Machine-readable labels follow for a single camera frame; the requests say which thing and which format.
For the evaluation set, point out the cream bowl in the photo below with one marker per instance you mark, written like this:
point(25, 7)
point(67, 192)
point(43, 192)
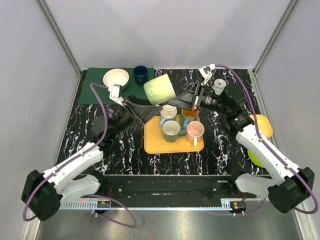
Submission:
point(116, 76)

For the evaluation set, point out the pink mug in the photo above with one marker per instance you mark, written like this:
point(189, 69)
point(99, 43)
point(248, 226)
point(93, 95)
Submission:
point(194, 132)

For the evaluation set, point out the orange interior blue mug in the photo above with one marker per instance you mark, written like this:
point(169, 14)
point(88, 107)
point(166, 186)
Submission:
point(187, 117)

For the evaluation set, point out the white interior grey mug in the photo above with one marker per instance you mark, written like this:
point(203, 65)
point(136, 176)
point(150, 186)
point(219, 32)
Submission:
point(172, 131)

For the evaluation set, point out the white mug blue handle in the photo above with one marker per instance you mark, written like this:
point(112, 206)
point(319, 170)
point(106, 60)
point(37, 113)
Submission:
point(168, 113)

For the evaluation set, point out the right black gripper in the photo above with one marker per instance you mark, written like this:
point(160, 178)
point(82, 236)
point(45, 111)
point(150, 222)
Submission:
point(191, 100)

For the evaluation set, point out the light green mug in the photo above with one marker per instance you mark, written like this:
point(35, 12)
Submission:
point(159, 90)

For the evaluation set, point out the light blue footed mug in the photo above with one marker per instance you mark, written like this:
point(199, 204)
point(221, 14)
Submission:
point(219, 86)

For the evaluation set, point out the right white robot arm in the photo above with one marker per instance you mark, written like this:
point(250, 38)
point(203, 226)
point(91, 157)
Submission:
point(289, 185)

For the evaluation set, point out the dark blue mug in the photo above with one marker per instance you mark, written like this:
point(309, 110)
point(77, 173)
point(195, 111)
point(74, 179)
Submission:
point(140, 74)

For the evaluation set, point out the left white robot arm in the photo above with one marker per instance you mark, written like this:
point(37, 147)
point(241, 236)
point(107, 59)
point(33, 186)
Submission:
point(45, 192)

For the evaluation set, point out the lime green plate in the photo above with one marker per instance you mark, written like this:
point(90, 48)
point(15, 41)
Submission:
point(254, 159)

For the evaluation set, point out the orange plastic tray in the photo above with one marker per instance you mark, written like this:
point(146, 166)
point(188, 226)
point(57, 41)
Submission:
point(155, 143)

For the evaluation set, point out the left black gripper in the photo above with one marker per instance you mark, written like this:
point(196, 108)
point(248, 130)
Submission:
point(131, 110)

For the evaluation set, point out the yellow square plate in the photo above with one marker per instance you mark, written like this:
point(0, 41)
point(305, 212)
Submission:
point(264, 126)

